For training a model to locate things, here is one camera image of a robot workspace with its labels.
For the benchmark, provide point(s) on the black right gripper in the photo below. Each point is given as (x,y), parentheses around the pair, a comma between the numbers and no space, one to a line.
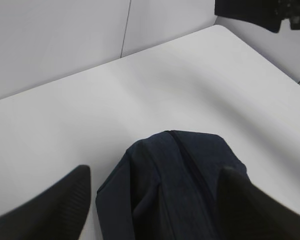
(267,14)

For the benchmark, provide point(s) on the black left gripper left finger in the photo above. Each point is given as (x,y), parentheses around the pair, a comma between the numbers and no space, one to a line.
(58,213)

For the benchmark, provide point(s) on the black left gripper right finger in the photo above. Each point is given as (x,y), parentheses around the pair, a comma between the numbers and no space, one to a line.
(247,213)

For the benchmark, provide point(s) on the dark blue lunch bag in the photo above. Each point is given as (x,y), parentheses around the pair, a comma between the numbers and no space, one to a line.
(164,188)

